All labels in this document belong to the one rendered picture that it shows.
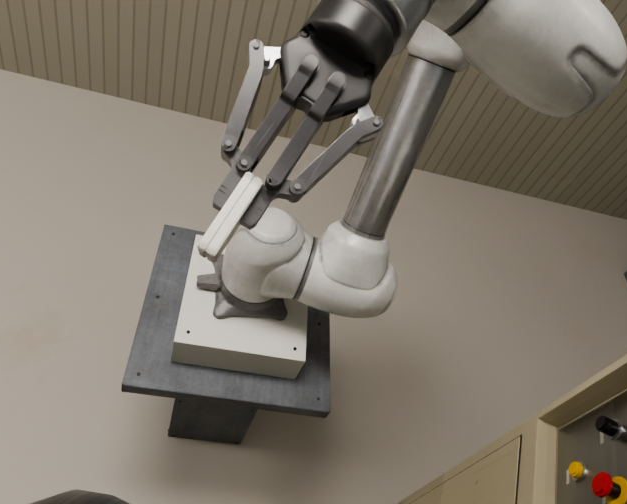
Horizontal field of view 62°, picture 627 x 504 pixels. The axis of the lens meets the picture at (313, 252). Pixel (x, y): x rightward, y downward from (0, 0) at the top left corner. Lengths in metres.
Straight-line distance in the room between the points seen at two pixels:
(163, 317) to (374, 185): 0.64
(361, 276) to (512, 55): 0.70
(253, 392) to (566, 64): 1.02
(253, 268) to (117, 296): 1.14
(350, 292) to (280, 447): 0.96
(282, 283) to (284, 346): 0.19
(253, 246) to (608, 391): 0.76
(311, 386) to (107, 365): 0.92
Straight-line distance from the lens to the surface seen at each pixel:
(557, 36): 0.54
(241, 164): 0.41
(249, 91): 0.43
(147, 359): 1.33
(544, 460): 1.27
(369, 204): 1.12
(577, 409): 1.26
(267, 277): 1.14
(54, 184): 2.59
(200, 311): 1.28
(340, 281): 1.14
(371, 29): 0.45
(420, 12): 0.49
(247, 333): 1.27
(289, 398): 1.34
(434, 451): 2.22
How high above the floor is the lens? 1.84
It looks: 48 degrees down
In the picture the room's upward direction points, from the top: 24 degrees clockwise
